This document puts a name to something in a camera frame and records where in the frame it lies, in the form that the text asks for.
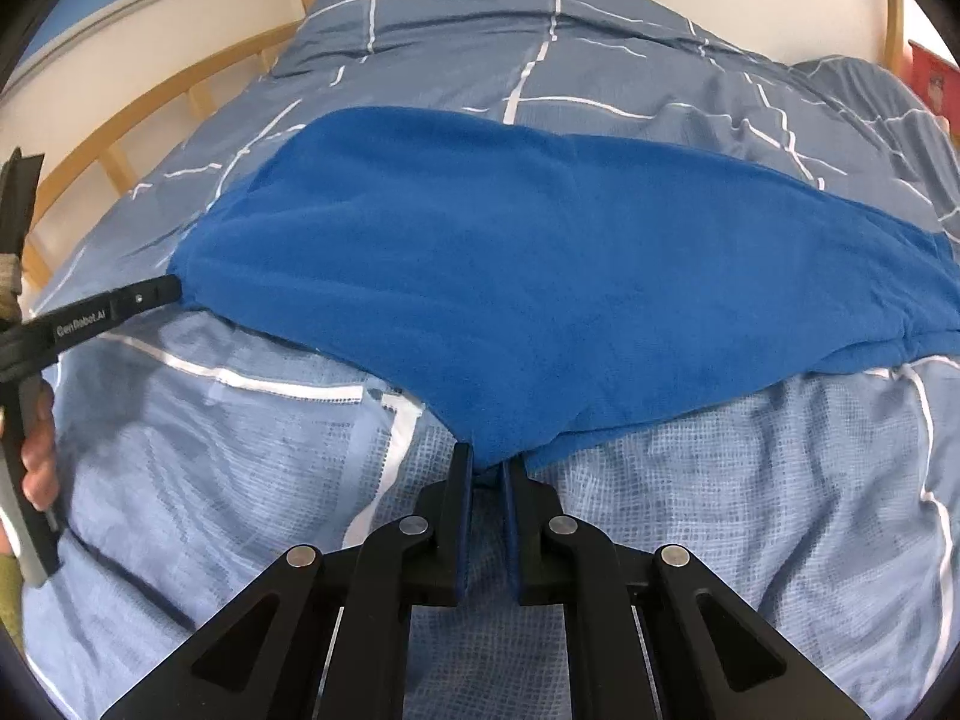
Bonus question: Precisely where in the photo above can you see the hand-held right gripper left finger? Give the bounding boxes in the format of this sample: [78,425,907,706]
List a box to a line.
[101,441,477,720]

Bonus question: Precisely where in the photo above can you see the red storage box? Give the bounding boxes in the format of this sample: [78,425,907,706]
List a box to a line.
[907,41,955,130]

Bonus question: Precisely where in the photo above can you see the blue fleece pants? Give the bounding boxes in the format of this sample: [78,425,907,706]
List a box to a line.
[169,106,960,470]

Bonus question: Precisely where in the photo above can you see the person's left hand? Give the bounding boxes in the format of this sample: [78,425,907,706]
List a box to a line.
[21,382,59,512]

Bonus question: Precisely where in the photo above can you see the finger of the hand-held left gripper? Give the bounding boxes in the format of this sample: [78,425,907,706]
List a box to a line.
[112,275,182,316]

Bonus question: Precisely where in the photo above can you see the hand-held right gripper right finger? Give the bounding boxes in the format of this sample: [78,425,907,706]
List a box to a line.
[501,457,867,720]

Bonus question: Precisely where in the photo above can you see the blue checked duvet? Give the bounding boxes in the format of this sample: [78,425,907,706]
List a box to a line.
[19,0,960,720]

